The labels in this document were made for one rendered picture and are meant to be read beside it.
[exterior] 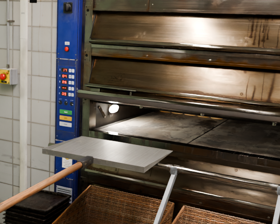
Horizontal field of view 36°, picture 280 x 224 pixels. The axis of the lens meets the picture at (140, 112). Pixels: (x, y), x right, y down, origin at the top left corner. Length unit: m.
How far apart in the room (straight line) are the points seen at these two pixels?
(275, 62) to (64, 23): 1.23
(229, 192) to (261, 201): 0.17
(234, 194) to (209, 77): 0.63
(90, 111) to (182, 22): 0.77
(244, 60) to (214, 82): 0.19
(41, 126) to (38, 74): 0.34
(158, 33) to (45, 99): 0.88
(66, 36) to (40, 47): 0.23
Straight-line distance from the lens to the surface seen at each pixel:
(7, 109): 3.03
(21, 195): 1.67
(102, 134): 2.62
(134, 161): 2.08
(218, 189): 2.40
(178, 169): 2.04
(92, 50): 2.60
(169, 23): 2.40
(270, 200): 2.35
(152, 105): 2.28
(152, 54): 2.42
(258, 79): 2.27
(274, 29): 2.25
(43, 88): 2.82
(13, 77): 2.91
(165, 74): 2.40
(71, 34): 2.64
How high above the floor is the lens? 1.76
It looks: 10 degrees down
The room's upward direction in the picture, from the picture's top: 3 degrees clockwise
